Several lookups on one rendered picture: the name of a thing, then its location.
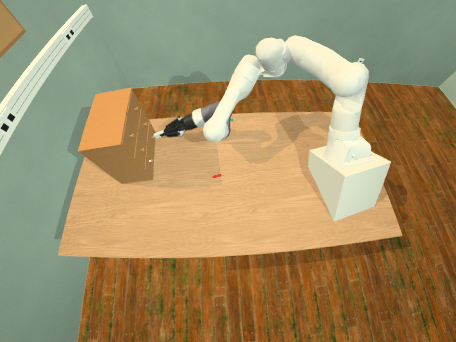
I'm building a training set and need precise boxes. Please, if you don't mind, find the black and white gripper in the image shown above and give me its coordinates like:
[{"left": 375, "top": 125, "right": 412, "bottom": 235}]
[{"left": 154, "top": 113, "right": 197, "bottom": 139}]

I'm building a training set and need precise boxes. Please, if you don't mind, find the brown wooden chest of drawers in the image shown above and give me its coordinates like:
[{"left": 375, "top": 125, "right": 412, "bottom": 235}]
[{"left": 78, "top": 88, "right": 155, "bottom": 184}]

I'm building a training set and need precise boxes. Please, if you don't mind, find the brown wooden drawer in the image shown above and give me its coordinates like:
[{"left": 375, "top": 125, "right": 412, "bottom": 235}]
[
  {"left": 145, "top": 145, "right": 154, "bottom": 178},
  {"left": 127, "top": 91, "right": 141, "bottom": 128},
  {"left": 147, "top": 122, "right": 156, "bottom": 153},
  {"left": 134, "top": 132, "right": 146, "bottom": 168},
  {"left": 138, "top": 108, "right": 149, "bottom": 141},
  {"left": 121, "top": 116, "right": 137, "bottom": 157}
]

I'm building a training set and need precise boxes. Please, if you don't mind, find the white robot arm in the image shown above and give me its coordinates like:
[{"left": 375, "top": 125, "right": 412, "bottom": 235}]
[{"left": 192, "top": 35, "right": 375, "bottom": 167}]

